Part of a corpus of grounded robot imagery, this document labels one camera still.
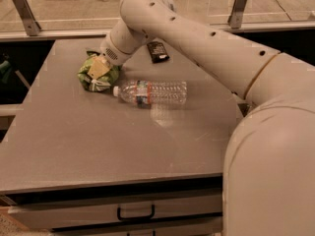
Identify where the black drawer handle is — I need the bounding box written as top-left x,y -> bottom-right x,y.
116,205 -> 156,221

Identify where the horizontal metal rail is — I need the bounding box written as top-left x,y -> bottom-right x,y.
0,21 -> 315,42

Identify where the grey lower drawer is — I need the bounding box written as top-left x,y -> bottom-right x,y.
52,213 -> 222,236

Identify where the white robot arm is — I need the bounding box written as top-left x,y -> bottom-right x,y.
100,0 -> 315,236

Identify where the clear plastic water bottle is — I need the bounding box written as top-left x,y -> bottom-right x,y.
112,80 -> 187,105

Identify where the left metal railing bracket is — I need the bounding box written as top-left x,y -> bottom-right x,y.
12,0 -> 41,36

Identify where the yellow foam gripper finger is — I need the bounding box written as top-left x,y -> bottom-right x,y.
88,56 -> 110,80

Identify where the metal railing bracket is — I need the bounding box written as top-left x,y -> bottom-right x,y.
12,0 -> 41,36
227,0 -> 248,29

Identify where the small black snack packet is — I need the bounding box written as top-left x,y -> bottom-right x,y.
147,41 -> 169,64

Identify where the green jalapeno chip bag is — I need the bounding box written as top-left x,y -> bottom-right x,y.
77,50 -> 121,92

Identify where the grey upper drawer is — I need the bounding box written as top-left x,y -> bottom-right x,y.
9,194 -> 222,229

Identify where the right metal railing bracket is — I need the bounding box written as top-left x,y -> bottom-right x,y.
227,0 -> 248,29

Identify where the grey drawer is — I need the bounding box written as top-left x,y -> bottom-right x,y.
9,194 -> 222,229
52,213 -> 222,236

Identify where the black floor cable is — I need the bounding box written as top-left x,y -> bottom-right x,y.
270,0 -> 293,22

